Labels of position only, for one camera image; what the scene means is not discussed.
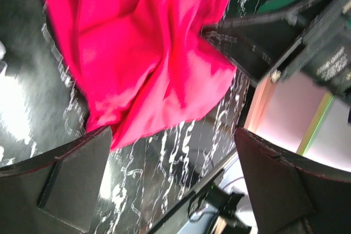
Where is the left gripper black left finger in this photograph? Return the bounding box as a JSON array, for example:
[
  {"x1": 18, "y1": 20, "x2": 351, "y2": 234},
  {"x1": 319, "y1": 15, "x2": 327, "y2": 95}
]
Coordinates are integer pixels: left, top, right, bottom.
[{"x1": 1, "y1": 126, "x2": 112, "y2": 233}]

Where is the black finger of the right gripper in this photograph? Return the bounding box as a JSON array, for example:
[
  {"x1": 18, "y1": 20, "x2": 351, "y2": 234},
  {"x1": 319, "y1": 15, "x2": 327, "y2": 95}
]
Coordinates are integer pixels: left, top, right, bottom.
[
  {"x1": 201, "y1": 14, "x2": 304, "y2": 85},
  {"x1": 257, "y1": 0, "x2": 346, "y2": 22}
]

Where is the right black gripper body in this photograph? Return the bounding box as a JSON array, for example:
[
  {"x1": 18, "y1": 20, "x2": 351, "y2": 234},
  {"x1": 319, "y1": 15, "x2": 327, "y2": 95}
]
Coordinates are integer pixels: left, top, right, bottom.
[{"x1": 271, "y1": 0, "x2": 350, "y2": 97}]

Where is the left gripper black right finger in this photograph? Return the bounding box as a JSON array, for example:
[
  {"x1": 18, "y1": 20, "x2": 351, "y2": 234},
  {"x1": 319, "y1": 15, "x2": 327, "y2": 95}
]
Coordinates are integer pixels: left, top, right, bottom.
[{"x1": 234, "y1": 128, "x2": 350, "y2": 233}]

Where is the magenta t shirt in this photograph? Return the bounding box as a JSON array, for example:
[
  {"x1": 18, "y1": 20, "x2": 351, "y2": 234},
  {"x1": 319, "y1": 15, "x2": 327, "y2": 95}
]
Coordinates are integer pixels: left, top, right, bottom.
[{"x1": 46, "y1": 0, "x2": 236, "y2": 150}]

